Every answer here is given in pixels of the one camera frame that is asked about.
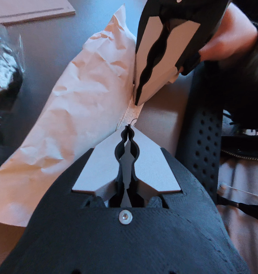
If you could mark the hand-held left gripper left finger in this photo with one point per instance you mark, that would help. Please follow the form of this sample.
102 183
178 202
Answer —
96 171

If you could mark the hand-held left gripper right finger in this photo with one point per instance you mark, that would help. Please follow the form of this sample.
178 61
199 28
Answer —
156 171

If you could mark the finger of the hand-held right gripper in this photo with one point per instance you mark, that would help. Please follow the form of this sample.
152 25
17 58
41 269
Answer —
148 36
176 47

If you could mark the large white paper bag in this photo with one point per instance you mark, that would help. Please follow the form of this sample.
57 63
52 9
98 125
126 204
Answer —
77 107

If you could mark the clear zip bag green seal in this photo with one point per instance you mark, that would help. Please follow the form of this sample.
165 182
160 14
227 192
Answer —
5 64

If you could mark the person's right forearm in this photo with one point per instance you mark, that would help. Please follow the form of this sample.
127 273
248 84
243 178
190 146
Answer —
244 90

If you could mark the person's right hand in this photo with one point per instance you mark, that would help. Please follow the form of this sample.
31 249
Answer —
231 38

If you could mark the black perforated chair armrest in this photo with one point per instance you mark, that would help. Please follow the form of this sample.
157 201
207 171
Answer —
203 139

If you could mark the person's light grey clothing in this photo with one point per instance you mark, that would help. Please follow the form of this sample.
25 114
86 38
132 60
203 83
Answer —
244 175

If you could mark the person's dark zip jacket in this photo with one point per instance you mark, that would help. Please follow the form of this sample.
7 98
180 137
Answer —
244 145

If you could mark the open instruction booklet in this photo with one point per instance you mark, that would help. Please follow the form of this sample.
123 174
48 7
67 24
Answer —
24 8

